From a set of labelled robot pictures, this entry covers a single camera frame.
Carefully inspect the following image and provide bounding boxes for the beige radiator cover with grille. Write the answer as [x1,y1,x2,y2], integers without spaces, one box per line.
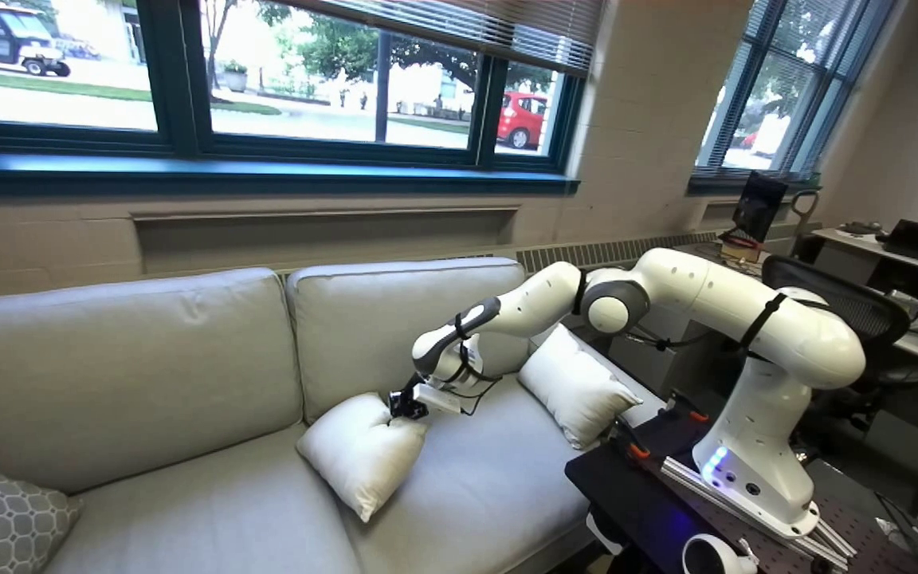
[510,234,696,278]

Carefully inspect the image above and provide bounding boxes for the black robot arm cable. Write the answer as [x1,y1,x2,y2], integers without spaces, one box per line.
[406,286,868,423]

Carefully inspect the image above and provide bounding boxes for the narrow light blue window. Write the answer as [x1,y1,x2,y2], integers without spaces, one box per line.
[688,0,904,198]

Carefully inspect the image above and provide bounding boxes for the black robot table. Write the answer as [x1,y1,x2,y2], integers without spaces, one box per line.
[564,410,918,574]

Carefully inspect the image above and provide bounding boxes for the wide teal framed window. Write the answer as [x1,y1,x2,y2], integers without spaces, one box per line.
[0,0,590,200]

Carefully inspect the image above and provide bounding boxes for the black orange clamp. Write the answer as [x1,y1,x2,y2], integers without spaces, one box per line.
[612,415,661,463]
[669,396,718,432]

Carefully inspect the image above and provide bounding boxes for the horizontal window blinds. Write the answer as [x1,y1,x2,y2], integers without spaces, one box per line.
[266,0,606,77]

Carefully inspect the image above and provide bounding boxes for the black computer monitor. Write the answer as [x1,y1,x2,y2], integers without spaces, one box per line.
[730,168,790,246]

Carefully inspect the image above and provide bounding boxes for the grey fabric couch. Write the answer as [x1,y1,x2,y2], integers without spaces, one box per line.
[0,255,669,574]

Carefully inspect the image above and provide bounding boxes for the plain white pillow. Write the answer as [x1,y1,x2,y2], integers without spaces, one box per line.
[293,394,432,525]
[518,321,644,454]

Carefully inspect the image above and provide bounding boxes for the black office chair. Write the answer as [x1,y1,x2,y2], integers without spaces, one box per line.
[758,252,914,429]

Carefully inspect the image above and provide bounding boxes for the dark parked car outside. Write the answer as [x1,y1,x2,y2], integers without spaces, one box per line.
[0,0,74,81]

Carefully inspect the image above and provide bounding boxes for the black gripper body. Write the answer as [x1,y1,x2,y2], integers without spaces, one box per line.
[392,377,433,415]

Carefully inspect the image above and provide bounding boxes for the grey drawer cabinet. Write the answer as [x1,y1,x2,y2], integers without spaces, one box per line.
[606,308,744,415]

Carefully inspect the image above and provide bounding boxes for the grey patterned pillow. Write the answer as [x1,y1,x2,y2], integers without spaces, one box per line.
[0,454,86,574]

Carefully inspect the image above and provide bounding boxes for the red vehicle outside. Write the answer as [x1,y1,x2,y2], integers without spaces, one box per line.
[494,89,549,152]

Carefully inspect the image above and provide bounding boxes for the silver robot base rail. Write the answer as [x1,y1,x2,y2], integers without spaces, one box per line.
[656,454,861,571]

